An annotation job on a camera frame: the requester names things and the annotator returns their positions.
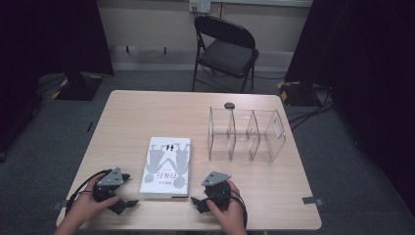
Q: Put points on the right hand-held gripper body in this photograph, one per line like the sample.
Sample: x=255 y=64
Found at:
x=218 y=189

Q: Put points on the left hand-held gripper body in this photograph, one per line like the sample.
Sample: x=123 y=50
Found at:
x=111 y=180

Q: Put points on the white book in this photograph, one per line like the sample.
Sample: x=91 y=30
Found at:
x=166 y=169

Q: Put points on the clear acrylic file holder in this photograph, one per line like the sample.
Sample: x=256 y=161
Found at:
x=246 y=137

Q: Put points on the person's right hand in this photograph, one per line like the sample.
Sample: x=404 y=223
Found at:
x=230 y=213

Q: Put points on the person's left hand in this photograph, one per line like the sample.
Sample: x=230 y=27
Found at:
x=88 y=204

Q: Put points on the grey tape strip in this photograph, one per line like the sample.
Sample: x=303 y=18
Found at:
x=312 y=200
x=60 y=205

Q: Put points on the dark round disc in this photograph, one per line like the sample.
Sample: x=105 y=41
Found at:
x=229 y=105

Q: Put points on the black stand base yellow tape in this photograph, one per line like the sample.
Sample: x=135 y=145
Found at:
x=80 y=87
x=295 y=93

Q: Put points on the black folding chair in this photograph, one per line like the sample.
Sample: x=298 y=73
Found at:
x=228 y=52

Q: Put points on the dark curtain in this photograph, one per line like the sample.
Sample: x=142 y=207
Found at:
x=368 y=81
x=42 y=49

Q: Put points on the white wall outlet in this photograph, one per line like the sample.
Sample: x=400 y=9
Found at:
x=200 y=6

